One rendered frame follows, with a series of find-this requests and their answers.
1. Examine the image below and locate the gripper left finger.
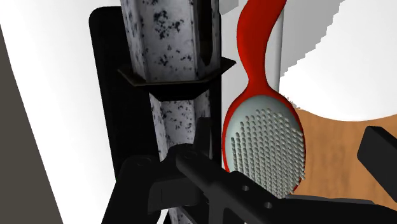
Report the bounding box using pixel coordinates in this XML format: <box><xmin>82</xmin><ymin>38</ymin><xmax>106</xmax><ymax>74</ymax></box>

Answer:
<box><xmin>101</xmin><ymin>117</ymin><xmax>287</xmax><ymax>224</ymax></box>

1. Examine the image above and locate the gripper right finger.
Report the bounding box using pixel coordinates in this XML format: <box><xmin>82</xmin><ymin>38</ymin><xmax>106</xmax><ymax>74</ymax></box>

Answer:
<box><xmin>356</xmin><ymin>125</ymin><xmax>397</xmax><ymax>203</ymax></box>

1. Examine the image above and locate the brown wooden table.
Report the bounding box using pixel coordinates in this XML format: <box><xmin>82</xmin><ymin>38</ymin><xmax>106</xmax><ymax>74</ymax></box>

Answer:
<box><xmin>288</xmin><ymin>106</ymin><xmax>397</xmax><ymax>212</ymax></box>

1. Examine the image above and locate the red hairbrush with grey pad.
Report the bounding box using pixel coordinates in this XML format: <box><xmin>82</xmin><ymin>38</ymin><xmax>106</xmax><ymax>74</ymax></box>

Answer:
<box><xmin>221</xmin><ymin>0</ymin><xmax>307</xmax><ymax>200</ymax></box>

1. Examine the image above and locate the speckled grey column, dark collar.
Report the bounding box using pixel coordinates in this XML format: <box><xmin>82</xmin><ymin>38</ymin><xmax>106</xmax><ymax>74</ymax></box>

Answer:
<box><xmin>118</xmin><ymin>0</ymin><xmax>237</xmax><ymax>224</ymax></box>

